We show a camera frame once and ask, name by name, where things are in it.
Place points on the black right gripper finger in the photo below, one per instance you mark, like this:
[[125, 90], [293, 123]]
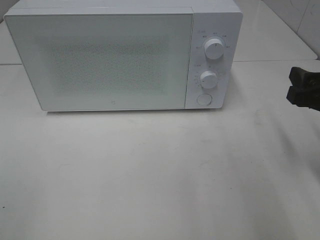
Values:
[[304, 97], [303, 78]]

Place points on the white microwave oven body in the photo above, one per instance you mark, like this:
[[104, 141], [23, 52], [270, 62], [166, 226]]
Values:
[[210, 18]]

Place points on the white microwave door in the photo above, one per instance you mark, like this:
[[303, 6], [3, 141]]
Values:
[[105, 62]]

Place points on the white timer knob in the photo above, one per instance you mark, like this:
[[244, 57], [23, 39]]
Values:
[[208, 79]]

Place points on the upper white power knob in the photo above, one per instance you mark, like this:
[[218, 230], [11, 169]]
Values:
[[214, 48]]

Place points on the round white door release button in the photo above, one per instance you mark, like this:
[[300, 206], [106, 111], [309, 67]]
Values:
[[204, 99]]

